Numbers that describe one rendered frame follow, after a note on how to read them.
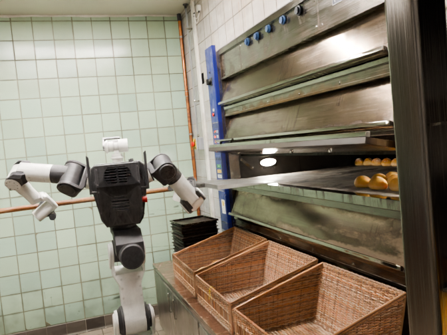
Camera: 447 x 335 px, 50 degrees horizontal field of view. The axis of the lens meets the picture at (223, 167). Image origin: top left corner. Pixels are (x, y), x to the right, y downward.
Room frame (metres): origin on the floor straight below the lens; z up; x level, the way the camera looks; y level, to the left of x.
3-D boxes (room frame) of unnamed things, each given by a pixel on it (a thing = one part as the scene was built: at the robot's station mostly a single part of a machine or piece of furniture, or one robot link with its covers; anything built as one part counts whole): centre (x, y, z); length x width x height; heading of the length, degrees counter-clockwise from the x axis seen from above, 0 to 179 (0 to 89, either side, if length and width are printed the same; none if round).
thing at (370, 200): (2.53, -0.37, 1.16); 1.80 x 0.06 x 0.04; 19
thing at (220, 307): (2.42, -0.10, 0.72); 0.56 x 0.49 x 0.28; 19
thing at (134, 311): (2.32, 0.52, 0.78); 0.18 x 0.15 x 0.47; 108
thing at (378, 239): (2.52, -0.35, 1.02); 1.79 x 0.11 x 0.19; 19
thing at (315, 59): (2.52, -0.35, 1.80); 1.79 x 0.11 x 0.19; 19
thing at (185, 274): (2.99, 0.09, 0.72); 0.56 x 0.49 x 0.28; 19
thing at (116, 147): (2.34, 0.51, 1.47); 0.10 x 0.07 x 0.09; 100
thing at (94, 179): (2.28, 0.51, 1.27); 0.34 x 0.30 x 0.36; 100
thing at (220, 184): (3.05, -0.04, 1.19); 0.55 x 0.36 x 0.03; 18
